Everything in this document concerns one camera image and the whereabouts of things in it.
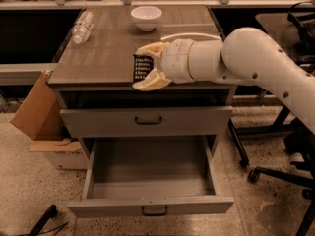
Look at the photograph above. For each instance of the closed grey upper drawer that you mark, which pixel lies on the closed grey upper drawer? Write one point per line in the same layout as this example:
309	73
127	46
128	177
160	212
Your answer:
144	122

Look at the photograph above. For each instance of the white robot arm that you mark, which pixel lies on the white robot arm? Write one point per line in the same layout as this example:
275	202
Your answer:
246	57

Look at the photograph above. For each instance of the black stand leg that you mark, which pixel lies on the black stand leg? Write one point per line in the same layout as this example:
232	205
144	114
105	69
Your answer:
50	213

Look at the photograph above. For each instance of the brown cardboard sheet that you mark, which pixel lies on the brown cardboard sheet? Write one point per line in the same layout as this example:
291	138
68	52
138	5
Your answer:
38	116

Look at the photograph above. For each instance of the black side desk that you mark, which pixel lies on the black side desk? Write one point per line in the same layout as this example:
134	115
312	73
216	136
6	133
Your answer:
278	27

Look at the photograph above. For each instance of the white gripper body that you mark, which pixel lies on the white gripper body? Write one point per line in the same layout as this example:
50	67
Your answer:
175	62

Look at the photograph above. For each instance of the black office chair base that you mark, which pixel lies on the black office chair base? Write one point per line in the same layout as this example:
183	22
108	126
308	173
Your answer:
300	140

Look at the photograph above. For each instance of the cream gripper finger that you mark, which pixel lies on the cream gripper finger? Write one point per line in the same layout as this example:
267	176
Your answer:
154	80
154	49

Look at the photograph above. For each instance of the white ceramic bowl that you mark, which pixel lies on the white ceramic bowl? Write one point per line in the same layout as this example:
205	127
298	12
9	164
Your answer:
146	17

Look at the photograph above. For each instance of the wooden top drawer cabinet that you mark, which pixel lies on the wooden top drawer cabinet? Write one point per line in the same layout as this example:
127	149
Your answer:
98	74

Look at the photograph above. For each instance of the open grey middle drawer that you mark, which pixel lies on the open grey middle drawer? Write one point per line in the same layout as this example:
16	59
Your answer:
152	176

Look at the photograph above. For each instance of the clear plastic water bottle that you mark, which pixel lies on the clear plastic water bottle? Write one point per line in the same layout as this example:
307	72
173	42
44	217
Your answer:
82	28

